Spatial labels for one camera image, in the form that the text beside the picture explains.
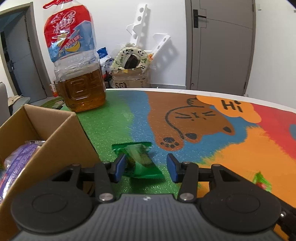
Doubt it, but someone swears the dark green candy packet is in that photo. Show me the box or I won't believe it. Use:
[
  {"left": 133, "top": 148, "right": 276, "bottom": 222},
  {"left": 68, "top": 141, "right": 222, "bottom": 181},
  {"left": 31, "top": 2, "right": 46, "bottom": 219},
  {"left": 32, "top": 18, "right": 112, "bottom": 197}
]
[{"left": 111, "top": 142, "right": 165, "bottom": 180}]

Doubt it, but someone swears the light green snack packet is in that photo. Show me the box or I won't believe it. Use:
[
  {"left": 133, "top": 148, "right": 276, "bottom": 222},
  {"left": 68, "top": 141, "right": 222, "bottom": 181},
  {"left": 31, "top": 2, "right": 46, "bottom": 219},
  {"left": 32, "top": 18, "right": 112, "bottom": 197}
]
[{"left": 252, "top": 172, "right": 272, "bottom": 193}]

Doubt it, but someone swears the purple wafer snack pack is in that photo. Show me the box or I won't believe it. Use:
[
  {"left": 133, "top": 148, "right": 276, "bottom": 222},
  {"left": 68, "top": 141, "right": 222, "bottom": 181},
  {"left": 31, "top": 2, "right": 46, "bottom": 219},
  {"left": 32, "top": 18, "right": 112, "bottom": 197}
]
[{"left": 1, "top": 140, "right": 46, "bottom": 202}]

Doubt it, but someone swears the open cardboard box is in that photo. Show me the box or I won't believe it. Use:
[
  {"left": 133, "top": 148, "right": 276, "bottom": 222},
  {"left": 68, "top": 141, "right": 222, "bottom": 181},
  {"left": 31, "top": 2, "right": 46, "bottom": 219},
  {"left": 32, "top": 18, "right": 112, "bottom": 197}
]
[{"left": 1, "top": 104, "right": 100, "bottom": 240}]

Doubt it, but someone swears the colourful cartoon table mat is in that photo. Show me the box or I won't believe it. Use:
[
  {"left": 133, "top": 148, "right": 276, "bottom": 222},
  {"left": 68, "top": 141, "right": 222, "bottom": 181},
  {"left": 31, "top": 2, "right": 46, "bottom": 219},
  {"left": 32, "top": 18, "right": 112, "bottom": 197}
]
[{"left": 39, "top": 89, "right": 296, "bottom": 239}]

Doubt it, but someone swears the SF cardboard box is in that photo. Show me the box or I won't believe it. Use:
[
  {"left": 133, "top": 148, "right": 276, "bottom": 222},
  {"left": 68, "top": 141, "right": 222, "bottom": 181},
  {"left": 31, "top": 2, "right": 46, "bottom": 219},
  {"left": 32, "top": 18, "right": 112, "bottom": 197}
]
[{"left": 112, "top": 68, "right": 151, "bottom": 88}]

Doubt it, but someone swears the blue plastic bag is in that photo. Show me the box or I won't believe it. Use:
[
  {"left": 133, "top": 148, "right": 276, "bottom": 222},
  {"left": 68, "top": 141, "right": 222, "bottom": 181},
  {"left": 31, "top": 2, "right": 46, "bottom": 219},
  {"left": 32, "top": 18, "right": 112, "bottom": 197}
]
[{"left": 97, "top": 47, "right": 111, "bottom": 65}]

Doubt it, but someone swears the grey chair back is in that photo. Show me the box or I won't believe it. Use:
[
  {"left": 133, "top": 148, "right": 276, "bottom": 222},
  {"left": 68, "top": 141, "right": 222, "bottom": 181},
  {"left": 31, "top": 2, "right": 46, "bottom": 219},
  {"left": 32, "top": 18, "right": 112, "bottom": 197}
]
[{"left": 0, "top": 82, "right": 11, "bottom": 126}]

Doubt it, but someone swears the grey door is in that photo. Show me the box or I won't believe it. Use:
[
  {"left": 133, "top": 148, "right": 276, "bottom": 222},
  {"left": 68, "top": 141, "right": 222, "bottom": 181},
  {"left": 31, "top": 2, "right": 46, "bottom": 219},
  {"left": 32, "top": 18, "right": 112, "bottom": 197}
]
[
  {"left": 185, "top": 0, "right": 256, "bottom": 95},
  {"left": 1, "top": 2, "right": 52, "bottom": 102}
]

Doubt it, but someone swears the large tea bottle red cap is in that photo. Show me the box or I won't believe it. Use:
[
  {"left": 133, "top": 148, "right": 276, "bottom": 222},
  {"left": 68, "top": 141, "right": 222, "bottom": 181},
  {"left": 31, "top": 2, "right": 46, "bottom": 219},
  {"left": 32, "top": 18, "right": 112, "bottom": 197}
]
[{"left": 43, "top": 1, "right": 106, "bottom": 113}]

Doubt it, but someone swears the panda print ring cushion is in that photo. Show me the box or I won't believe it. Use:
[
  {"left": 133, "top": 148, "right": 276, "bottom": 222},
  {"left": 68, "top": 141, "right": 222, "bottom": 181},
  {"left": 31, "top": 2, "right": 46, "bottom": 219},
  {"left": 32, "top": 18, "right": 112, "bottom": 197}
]
[{"left": 111, "top": 43, "right": 153, "bottom": 73}]

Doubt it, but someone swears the white perforated bracket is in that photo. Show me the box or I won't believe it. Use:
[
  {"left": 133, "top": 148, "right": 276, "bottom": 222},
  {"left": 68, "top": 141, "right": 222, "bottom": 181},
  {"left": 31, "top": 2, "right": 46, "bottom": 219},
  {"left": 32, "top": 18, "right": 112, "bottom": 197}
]
[{"left": 126, "top": 3, "right": 171, "bottom": 60}]

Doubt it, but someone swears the black door handle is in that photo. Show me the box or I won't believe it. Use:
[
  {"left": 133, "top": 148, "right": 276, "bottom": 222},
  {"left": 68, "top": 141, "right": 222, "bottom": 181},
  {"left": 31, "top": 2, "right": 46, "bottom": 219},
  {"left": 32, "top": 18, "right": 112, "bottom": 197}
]
[{"left": 193, "top": 9, "right": 207, "bottom": 28}]

